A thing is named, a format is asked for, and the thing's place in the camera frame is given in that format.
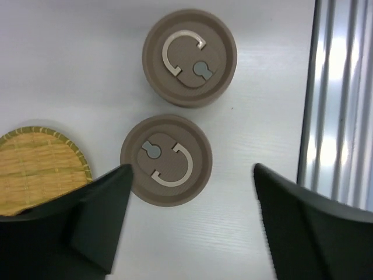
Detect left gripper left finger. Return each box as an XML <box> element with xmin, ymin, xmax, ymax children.
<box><xmin>1</xmin><ymin>164</ymin><xmax>133</xmax><ymax>279</ymax></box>

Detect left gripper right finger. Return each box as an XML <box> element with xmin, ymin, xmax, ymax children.
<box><xmin>254</xmin><ymin>163</ymin><xmax>372</xmax><ymax>279</ymax></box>

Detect brown smiley lid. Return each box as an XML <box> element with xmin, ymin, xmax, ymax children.
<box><xmin>120</xmin><ymin>114</ymin><xmax>213</xmax><ymax>207</ymax></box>

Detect round bamboo tray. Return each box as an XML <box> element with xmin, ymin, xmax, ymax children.
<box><xmin>1</xmin><ymin>126</ymin><xmax>93</xmax><ymax>216</ymax></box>

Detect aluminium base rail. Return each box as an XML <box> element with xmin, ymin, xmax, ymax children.
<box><xmin>297</xmin><ymin>1</ymin><xmax>372</xmax><ymax>211</ymax></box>

